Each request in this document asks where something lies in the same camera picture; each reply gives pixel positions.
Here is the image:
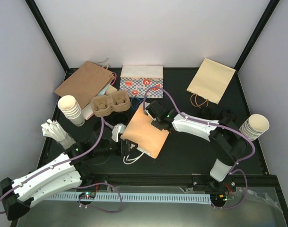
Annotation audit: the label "orange paper bag white handles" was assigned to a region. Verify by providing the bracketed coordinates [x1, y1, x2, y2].
[121, 104, 169, 159]

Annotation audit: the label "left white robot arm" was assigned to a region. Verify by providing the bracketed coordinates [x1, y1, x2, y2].
[0, 135, 137, 221]

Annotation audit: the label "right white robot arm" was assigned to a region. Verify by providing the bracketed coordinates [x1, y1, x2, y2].
[144, 101, 248, 191]

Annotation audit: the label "black coffee cup front left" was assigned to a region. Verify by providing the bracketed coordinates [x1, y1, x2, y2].
[93, 120, 102, 134]

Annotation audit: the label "black coffee cup open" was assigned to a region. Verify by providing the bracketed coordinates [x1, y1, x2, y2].
[111, 112, 129, 125]

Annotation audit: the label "black cup lid stack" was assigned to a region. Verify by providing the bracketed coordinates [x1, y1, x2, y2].
[200, 107, 216, 120]

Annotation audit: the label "blue checkered paper bag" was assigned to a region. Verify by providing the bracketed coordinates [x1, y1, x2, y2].
[120, 65, 164, 99]

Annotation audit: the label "left base circuit board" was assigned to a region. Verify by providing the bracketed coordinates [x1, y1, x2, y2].
[79, 192, 96, 199]

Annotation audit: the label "base circuit board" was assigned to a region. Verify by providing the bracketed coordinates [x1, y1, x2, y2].
[79, 192, 96, 199]
[210, 194, 235, 201]

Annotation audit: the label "white wrapped straws bundle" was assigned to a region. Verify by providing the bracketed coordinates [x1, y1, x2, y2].
[41, 119, 76, 149]

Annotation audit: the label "left stack paper cups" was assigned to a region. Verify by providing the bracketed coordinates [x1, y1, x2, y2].
[57, 95, 85, 127]

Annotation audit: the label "stack paper cups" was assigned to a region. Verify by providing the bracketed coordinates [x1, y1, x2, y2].
[239, 114, 270, 141]
[57, 95, 85, 127]

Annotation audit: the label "black lidded cup right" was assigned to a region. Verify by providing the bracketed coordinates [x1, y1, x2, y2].
[220, 109, 236, 122]

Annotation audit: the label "brown kraft paper bag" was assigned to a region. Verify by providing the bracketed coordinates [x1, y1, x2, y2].
[54, 61, 114, 109]

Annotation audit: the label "right stack paper cups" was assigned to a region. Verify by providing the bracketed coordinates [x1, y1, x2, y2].
[239, 114, 270, 141]

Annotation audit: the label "right base circuit board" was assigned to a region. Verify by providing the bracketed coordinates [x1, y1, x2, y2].
[210, 194, 235, 201]

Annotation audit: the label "tan paper bag brown handles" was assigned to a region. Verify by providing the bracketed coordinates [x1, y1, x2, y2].
[187, 58, 236, 108]

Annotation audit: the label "right black frame post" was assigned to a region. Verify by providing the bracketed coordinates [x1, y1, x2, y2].
[234, 0, 280, 70]

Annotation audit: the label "black frame post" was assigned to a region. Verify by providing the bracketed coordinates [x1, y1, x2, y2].
[234, 0, 280, 70]
[25, 0, 70, 73]

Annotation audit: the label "left black frame post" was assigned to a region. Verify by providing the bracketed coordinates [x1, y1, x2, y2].
[25, 0, 70, 73]

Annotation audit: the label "light blue cable duct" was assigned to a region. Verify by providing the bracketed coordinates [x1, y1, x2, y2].
[46, 192, 211, 205]

